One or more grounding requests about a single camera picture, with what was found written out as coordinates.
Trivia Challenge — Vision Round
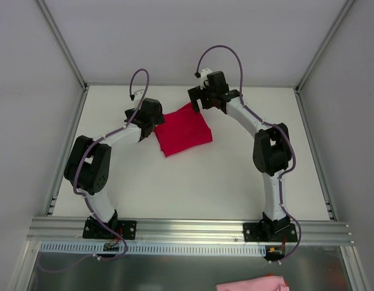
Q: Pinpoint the red t-shirt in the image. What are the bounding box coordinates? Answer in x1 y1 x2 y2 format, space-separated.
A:
154 102 213 158

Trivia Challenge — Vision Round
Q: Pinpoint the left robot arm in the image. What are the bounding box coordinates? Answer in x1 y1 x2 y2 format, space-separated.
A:
64 98 165 238

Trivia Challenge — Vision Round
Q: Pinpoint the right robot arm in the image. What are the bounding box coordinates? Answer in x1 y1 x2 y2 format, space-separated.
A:
188 69 296 241

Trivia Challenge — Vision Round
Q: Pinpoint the light pink folded shirt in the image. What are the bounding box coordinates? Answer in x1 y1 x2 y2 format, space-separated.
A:
215 276 290 291

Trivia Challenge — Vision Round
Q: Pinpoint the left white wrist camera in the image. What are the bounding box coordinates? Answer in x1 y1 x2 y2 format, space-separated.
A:
133 89 145 106

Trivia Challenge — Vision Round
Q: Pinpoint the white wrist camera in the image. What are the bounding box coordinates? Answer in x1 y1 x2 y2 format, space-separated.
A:
133 89 145 106
195 68 212 90

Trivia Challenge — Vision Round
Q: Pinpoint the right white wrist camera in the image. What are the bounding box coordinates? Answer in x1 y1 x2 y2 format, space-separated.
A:
195 68 212 90

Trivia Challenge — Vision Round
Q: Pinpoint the left aluminium frame post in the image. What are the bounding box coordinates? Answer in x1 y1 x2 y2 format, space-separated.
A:
34 0 88 91

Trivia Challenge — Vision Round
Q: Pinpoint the aluminium frame post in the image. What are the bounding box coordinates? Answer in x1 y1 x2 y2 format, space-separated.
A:
295 0 356 92
34 0 88 91

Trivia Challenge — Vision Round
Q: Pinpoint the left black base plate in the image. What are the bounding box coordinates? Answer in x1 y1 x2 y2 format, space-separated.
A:
82 211 137 240

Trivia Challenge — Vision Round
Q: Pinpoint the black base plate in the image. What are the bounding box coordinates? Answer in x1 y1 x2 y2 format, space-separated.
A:
242 212 298 243
82 211 137 240

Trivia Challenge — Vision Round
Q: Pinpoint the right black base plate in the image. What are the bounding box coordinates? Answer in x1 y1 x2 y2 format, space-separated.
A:
242 212 298 243

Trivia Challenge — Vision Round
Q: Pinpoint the right aluminium frame post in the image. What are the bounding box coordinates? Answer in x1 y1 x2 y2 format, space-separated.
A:
295 0 356 92

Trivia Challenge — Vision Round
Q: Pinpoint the aluminium front rail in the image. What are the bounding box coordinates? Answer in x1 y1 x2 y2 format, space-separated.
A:
26 216 355 246

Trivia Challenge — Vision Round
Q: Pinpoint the slotted grey cable duct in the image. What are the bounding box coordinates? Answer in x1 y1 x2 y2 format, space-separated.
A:
39 241 266 257

